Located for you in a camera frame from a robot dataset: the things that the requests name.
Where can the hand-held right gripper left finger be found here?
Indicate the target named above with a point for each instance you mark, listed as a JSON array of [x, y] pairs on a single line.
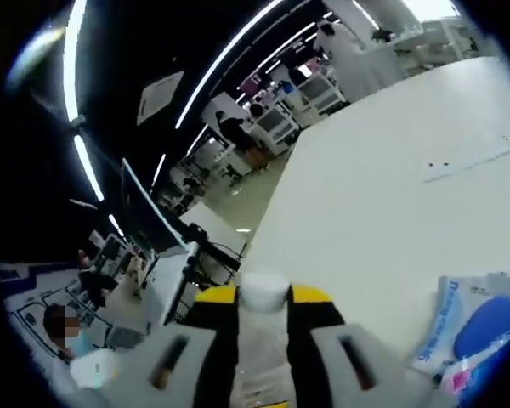
[[212, 361]]

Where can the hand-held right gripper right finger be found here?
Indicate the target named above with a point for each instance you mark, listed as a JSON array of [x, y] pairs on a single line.
[[310, 361]]

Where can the clear bottle red label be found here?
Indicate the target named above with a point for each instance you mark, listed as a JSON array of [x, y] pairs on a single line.
[[263, 340]]

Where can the blue cloth with plastic bag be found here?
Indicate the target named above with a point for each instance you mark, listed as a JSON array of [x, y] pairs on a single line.
[[484, 327]]

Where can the white side desk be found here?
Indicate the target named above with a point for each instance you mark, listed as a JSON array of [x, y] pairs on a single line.
[[174, 276]]

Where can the dark monitor white edge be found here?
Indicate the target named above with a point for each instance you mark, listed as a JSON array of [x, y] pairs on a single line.
[[144, 204]]

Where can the white table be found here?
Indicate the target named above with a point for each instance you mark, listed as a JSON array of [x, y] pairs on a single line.
[[387, 191]]

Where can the white printed board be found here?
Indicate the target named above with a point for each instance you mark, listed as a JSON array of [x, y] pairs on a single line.
[[30, 306]]

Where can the white workstation cart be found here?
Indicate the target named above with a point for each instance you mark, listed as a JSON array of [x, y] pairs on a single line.
[[323, 93], [278, 127]]

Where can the white ceiling panel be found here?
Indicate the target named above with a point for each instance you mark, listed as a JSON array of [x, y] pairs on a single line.
[[159, 98]]

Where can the ceiling light strip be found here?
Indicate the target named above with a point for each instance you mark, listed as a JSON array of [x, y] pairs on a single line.
[[70, 76], [221, 64]]

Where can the green potted plant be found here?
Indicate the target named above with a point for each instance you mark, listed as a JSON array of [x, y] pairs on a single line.
[[381, 35]]

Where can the black desk frame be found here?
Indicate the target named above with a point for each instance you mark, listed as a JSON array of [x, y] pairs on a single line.
[[212, 255]]

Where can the purple wall sign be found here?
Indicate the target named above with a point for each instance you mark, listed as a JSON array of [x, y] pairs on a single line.
[[251, 85]]

